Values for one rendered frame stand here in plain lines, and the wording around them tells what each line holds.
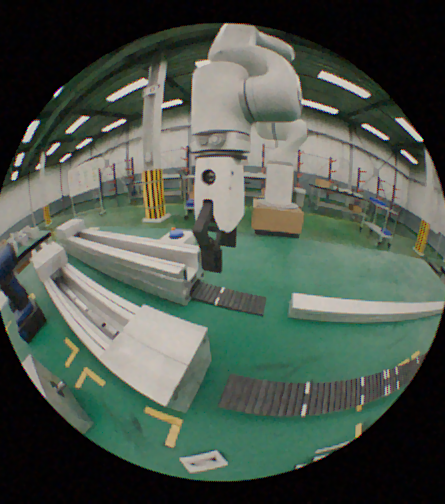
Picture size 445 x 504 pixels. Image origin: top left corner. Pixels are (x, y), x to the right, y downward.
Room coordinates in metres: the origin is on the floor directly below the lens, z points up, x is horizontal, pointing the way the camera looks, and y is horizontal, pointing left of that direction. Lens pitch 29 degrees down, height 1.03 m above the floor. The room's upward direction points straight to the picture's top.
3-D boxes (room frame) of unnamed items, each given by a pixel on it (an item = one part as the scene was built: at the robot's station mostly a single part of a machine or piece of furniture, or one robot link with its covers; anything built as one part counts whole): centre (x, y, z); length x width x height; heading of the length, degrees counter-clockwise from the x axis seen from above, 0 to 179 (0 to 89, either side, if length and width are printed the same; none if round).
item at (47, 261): (0.21, 0.50, 0.87); 0.16 x 0.11 x 0.07; 72
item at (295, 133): (0.70, -0.28, 1.17); 0.19 x 0.12 x 0.24; 62
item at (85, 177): (4.16, 4.54, 0.97); 1.51 x 0.50 x 1.95; 99
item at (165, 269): (0.39, 0.44, 0.82); 0.80 x 0.10 x 0.09; 72
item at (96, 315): (0.21, 0.50, 0.82); 0.80 x 0.10 x 0.09; 72
